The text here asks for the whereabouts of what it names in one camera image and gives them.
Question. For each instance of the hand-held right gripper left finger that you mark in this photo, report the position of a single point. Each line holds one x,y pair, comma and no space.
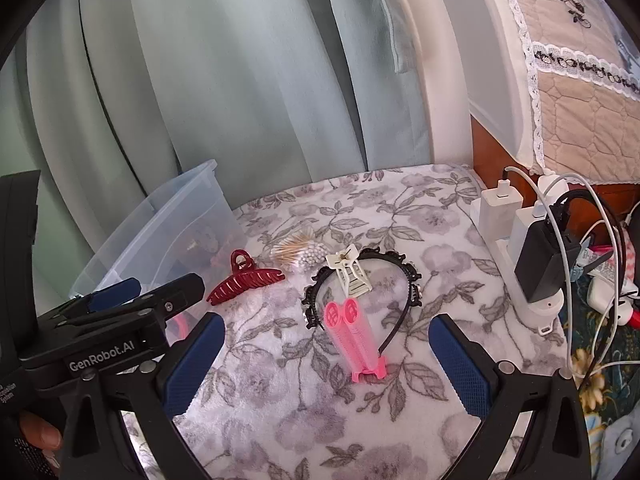
192,365

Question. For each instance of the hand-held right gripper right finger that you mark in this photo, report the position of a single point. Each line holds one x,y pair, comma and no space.
460,370

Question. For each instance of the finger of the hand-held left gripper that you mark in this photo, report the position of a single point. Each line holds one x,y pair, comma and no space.
115,292
175,292

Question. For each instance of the red hair claw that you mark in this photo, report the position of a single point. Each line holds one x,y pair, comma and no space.
245,282

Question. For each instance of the clear plastic container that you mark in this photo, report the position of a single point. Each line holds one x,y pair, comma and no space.
165,210

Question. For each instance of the black ornate headband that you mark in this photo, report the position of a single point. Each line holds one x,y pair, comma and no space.
414,275

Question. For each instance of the pink hair roller clip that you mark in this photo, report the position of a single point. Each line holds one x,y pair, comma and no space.
350,330

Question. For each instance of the bag of cotton swabs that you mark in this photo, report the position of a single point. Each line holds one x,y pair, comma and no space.
300,252

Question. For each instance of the cream hair claw clip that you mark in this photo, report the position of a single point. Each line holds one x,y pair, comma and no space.
350,275

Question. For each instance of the person's left hand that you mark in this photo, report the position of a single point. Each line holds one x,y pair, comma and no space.
42,432

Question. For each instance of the grey floral blanket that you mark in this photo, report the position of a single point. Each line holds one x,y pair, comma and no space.
280,410

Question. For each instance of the black power adapter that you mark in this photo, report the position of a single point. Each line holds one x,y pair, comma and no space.
542,260

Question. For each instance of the dark floral cloth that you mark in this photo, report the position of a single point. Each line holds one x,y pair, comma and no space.
600,385

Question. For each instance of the white charger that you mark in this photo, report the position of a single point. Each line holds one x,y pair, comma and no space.
522,230
500,210

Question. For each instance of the white bottle red cap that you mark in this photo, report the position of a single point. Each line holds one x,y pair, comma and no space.
607,297

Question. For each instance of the light blue cloth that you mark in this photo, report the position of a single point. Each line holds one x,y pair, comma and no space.
617,445

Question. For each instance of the pink white cloth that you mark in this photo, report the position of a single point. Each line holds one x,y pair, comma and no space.
600,251

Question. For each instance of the brown wooden headboard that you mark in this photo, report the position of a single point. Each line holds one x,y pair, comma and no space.
482,160

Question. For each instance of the pale green curtain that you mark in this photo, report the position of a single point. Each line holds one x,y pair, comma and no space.
225,85

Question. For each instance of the beige quilted lace cover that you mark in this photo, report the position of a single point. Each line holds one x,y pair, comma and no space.
575,125

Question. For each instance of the white padded board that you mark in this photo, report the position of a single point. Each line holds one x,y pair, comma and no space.
475,60

